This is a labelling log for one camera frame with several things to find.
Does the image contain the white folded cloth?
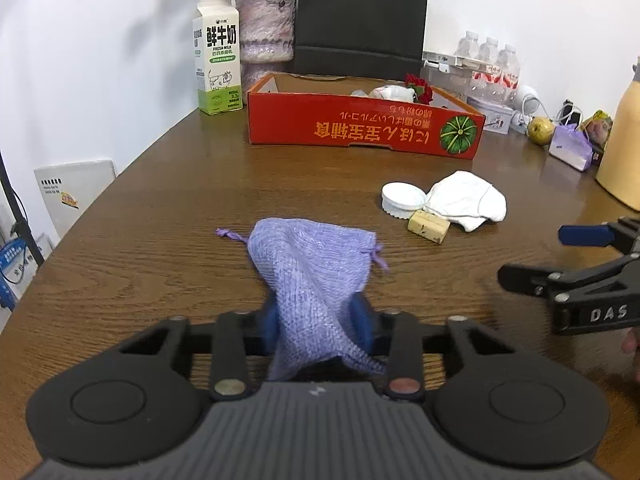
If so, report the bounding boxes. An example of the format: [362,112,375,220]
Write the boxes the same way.
[425,170,507,233]

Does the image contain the purple mesh drawstring pouch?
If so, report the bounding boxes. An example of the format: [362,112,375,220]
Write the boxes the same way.
[215,217,391,381]

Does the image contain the white charger cables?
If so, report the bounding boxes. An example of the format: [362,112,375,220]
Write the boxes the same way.
[520,99,583,129]

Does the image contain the clear plastic water bottle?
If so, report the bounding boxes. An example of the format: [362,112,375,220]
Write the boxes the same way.
[455,31,483,98]
[495,44,521,106]
[475,37,502,102]

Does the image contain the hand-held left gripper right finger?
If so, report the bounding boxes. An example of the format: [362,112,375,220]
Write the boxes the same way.
[349,294,517,403]

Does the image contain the clear glass storage jar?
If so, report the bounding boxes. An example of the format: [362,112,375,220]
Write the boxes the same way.
[420,62,473,97]

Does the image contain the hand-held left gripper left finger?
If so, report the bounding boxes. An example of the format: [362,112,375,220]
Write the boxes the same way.
[117,294,278,402]

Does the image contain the white round device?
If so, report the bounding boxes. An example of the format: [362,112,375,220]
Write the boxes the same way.
[515,85,541,116]

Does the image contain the red artificial rose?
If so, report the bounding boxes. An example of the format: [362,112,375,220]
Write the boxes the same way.
[404,74,435,106]

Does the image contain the yellow green pear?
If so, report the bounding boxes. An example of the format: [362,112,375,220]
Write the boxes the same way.
[527,116,554,146]

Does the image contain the yellow thermos jug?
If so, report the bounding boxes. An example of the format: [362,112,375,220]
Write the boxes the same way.
[595,57,640,213]

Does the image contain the flat white carton box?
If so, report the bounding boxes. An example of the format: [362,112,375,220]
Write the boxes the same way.
[422,50,493,73]

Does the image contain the purple tissue pack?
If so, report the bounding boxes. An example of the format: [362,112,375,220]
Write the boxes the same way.
[548,123,596,172]

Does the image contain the person's right hand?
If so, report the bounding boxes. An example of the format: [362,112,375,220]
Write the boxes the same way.
[621,327,640,382]

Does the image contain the white crumpled cloth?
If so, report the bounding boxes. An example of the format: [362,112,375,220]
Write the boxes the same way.
[350,85,416,104]

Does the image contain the white board panel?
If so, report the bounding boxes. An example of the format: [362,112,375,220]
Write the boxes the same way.
[34,160,118,241]

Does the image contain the white round plastic lid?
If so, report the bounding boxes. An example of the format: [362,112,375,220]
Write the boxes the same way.
[381,181,430,221]

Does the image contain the white green milk carton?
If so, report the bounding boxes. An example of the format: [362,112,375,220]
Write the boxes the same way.
[192,0,244,116]

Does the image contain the yellow rectangular block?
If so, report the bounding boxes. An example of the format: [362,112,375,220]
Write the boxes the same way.
[407,210,451,245]

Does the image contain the small printed tin box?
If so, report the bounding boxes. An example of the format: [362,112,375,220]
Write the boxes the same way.
[467,97,516,134]

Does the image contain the colourful snack packet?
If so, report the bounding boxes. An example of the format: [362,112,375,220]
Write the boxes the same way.
[577,109,615,152]

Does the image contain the blue box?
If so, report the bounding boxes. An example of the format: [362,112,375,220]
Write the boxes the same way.
[0,232,41,311]

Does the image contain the black tripod stand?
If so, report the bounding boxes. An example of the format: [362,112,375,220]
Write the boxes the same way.
[0,152,46,281]

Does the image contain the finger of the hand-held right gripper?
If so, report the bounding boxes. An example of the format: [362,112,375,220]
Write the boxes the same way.
[558,216,640,261]
[497,255,640,302]

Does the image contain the black paper bag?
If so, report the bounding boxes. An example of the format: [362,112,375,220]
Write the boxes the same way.
[293,0,430,81]

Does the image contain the purple mottled ceramic vase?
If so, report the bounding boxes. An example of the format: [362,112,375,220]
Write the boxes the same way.
[235,0,297,78]

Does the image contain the orange cardboard box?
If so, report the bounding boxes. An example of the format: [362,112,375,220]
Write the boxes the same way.
[246,72,487,161]

